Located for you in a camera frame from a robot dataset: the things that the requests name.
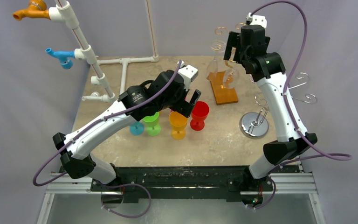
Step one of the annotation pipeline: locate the red wine glass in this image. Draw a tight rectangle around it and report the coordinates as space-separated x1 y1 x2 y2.
190 101 210 131

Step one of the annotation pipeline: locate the orange wine glass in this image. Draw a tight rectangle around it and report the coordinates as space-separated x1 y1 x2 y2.
169 112 188 140

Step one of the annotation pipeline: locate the clear wine glass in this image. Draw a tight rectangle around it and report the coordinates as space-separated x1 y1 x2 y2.
222 68 240 89
206 40 226 81

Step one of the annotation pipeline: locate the green wine glass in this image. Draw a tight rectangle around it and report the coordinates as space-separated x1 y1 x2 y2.
142 112 161 136

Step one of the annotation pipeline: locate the blue wine glass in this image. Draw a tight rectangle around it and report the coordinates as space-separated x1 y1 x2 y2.
130 122 145 136

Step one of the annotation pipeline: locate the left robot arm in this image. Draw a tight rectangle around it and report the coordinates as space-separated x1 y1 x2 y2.
53 65 201 191

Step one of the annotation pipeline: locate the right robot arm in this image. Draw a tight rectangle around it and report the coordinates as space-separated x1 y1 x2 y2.
224 25 317 190

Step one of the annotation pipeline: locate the wooden rack base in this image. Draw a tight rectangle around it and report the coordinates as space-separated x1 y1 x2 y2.
210 71 239 105

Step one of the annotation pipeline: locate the blue faucet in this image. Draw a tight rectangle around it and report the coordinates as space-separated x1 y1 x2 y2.
45 48 75 70

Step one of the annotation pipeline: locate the orange faucet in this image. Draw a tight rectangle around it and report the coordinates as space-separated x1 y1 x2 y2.
12 0 50 21

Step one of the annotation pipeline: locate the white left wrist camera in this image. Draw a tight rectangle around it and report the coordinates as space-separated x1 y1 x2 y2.
178 61 199 91

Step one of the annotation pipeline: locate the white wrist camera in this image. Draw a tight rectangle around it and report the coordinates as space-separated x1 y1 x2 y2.
245 13 267 29
178 61 199 91

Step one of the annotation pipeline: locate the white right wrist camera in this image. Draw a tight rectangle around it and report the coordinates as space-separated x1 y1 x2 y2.
245 13 267 29

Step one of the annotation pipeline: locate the chrome wire glass rack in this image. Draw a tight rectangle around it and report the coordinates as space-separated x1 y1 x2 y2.
239 72 317 139

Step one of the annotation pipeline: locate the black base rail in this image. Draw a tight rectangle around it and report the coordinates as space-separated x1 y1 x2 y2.
91 165 274 204

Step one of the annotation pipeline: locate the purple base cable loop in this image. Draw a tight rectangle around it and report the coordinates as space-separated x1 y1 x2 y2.
100 183 153 219

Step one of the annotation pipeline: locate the white PVC pipe frame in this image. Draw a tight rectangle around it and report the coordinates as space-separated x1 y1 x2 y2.
48 0 159 103

